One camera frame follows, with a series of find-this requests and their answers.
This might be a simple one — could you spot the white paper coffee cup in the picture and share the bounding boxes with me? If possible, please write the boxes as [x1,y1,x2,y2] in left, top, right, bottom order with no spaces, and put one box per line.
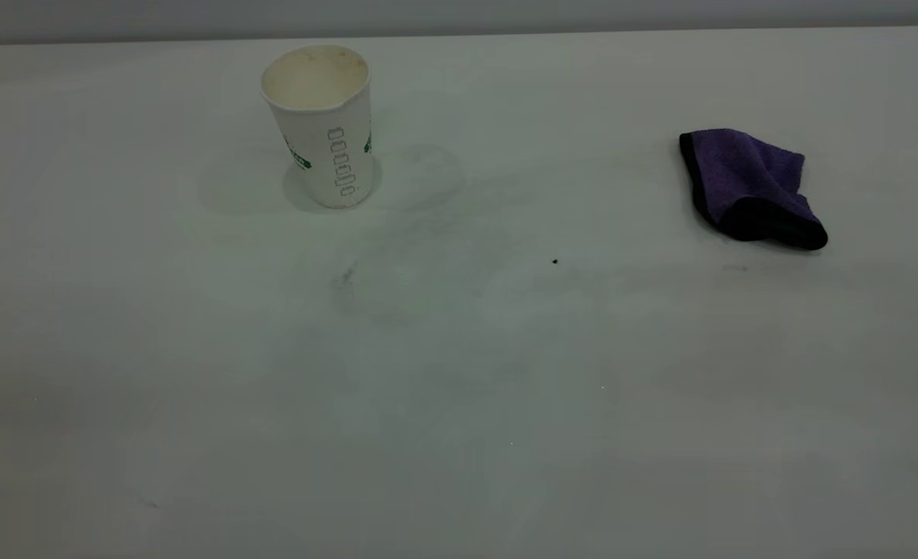
[261,44,374,209]

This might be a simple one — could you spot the purple cloth with black trim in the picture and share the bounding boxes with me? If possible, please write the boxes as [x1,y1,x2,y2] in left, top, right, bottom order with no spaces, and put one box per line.
[678,128,829,251]

